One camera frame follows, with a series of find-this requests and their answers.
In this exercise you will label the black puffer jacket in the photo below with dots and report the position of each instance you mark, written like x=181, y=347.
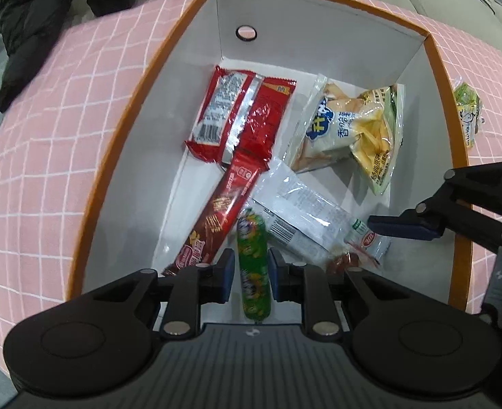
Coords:
x=29, y=8

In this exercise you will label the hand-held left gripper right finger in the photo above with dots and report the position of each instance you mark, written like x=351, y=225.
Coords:
x=275, y=277

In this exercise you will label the yellow white snack packet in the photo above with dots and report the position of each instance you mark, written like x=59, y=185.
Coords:
x=468, y=115

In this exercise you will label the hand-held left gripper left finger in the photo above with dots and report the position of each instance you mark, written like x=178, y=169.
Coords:
x=227, y=277

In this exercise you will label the pink checked tablecloth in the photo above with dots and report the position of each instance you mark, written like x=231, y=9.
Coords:
x=42, y=136

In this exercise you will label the beige sofa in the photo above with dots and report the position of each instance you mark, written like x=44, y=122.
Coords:
x=447, y=0

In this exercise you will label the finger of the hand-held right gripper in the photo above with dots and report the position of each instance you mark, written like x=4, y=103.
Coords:
x=404, y=226

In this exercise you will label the red snack packet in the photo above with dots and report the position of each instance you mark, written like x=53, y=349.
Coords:
x=259, y=123

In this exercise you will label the green sausage stick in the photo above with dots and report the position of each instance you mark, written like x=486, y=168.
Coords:
x=253, y=260

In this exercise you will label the long red wafer bar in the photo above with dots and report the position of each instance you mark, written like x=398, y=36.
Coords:
x=225, y=204

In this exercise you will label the orange cardboard box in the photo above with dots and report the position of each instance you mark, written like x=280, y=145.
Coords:
x=251, y=47

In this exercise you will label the potato chips bag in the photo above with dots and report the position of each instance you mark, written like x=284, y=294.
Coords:
x=361, y=136

